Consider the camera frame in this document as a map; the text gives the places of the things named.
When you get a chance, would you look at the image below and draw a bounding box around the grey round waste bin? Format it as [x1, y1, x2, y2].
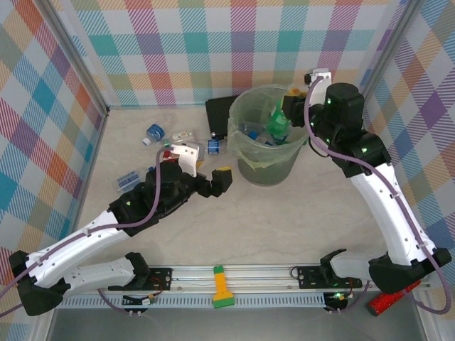
[227, 83, 316, 185]

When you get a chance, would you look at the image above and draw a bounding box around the black flat case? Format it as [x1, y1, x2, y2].
[205, 94, 239, 140]

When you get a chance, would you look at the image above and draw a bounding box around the crushed blue-label bottle white cap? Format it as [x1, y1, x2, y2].
[141, 115, 176, 146]

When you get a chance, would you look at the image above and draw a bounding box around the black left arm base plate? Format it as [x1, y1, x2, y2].
[120, 266, 174, 293]

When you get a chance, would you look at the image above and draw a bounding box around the clear bottle dark blue band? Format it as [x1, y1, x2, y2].
[202, 138, 228, 156]

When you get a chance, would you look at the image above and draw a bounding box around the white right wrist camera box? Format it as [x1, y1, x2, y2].
[304, 67, 333, 86]

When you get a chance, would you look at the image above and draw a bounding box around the aluminium frame post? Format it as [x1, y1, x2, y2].
[42, 0, 109, 118]
[353, 0, 424, 111]

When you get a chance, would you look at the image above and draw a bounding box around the slotted grey cable duct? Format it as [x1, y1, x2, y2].
[56, 295, 330, 309]

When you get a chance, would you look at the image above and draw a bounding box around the light blue label water bottle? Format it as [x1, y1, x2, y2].
[254, 129, 282, 146]

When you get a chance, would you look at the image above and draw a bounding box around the aluminium table side rail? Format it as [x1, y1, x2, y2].
[73, 109, 109, 228]

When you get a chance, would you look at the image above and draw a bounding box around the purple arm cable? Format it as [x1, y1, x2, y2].
[0, 145, 175, 317]
[305, 74, 451, 315]

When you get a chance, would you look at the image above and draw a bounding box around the red glitter cylinder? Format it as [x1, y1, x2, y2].
[368, 282, 420, 316]

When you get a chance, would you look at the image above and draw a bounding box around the red label tea bottle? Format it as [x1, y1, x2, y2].
[163, 151, 205, 168]

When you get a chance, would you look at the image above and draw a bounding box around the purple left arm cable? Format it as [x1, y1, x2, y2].
[0, 145, 175, 317]

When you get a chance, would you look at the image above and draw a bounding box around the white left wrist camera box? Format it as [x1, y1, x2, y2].
[170, 144, 203, 178]

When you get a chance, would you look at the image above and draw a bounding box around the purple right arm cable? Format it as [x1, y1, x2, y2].
[305, 74, 451, 315]

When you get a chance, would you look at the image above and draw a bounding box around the green soda bottle green cap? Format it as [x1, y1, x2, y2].
[264, 101, 294, 143]

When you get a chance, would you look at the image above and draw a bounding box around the green and yellow block stack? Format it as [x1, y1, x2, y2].
[212, 264, 235, 309]

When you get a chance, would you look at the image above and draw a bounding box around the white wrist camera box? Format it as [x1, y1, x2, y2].
[170, 144, 203, 178]
[304, 67, 333, 86]

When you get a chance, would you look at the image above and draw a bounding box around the grey metal panel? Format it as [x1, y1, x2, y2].
[44, 307, 427, 341]

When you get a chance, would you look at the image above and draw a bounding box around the small wired connector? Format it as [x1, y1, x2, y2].
[323, 290, 356, 315]
[122, 291, 163, 318]

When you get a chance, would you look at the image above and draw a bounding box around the aluminium mounting rail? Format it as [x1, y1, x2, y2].
[37, 263, 433, 296]

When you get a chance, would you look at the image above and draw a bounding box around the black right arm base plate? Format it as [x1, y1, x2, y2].
[296, 266, 363, 291]

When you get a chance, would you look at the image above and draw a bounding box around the aluminium table end rail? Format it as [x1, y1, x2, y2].
[106, 102, 358, 109]

